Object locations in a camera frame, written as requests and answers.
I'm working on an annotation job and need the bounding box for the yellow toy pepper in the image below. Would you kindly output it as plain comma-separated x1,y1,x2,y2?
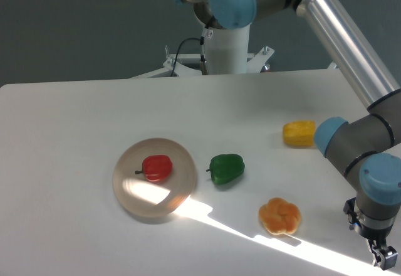
282,120,316,147

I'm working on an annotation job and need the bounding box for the green toy pepper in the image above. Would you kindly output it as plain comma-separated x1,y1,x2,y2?
206,154,245,185

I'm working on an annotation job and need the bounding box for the red toy pepper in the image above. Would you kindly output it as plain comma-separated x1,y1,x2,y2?
135,154,173,182

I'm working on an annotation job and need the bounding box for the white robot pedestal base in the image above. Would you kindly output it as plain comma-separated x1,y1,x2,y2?
130,21,338,79

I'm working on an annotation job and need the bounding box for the beige round plate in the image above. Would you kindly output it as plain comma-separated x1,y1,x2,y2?
112,138,197,220

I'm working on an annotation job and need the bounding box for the black cable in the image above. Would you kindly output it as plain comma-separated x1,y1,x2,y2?
170,17,217,78

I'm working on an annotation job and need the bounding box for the braided bread roll toy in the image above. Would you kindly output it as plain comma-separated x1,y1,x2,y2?
258,198,301,235

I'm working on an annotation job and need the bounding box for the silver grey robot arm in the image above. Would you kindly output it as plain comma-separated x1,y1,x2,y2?
174,0,400,270

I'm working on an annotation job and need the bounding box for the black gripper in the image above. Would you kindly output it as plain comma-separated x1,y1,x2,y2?
343,198,398,270

